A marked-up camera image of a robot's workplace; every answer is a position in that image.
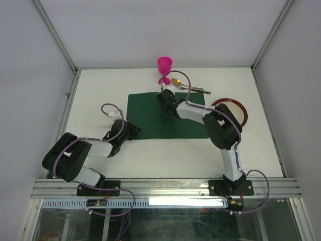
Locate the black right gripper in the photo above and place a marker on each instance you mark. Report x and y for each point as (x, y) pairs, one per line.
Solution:
(164, 111)

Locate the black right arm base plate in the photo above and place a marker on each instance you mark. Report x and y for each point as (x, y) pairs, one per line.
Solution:
(220, 188)

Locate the silver fork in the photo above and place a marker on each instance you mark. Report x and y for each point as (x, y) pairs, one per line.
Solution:
(196, 89)

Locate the gold bowl spoon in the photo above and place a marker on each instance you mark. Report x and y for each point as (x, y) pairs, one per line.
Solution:
(178, 84)

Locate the white slotted cable duct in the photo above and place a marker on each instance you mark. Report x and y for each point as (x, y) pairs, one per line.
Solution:
(154, 202)

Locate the aluminium frame post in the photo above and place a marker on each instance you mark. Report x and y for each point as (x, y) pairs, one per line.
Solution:
(277, 24)
(54, 34)

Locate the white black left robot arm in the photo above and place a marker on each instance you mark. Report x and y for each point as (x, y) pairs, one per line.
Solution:
(66, 158)

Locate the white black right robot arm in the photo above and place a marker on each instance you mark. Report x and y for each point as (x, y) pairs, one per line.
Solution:
(222, 127)

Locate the green placemat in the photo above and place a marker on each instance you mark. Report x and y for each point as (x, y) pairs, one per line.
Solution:
(144, 111)

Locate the aluminium left frame post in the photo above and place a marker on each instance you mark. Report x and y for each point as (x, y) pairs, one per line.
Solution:
(54, 34)

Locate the aluminium front rail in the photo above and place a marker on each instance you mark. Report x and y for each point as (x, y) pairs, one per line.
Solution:
(279, 188)

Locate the pink plastic goblet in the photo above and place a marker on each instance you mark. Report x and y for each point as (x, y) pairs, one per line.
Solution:
(164, 65)

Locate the aluminium right frame post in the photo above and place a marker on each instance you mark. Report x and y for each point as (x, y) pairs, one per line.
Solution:
(277, 24)

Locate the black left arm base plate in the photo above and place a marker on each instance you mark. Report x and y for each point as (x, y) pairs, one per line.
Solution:
(110, 187)

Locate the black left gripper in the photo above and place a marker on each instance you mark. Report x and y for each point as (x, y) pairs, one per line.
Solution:
(135, 130)

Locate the red rimmed cream plate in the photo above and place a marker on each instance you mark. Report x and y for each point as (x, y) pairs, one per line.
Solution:
(236, 108)

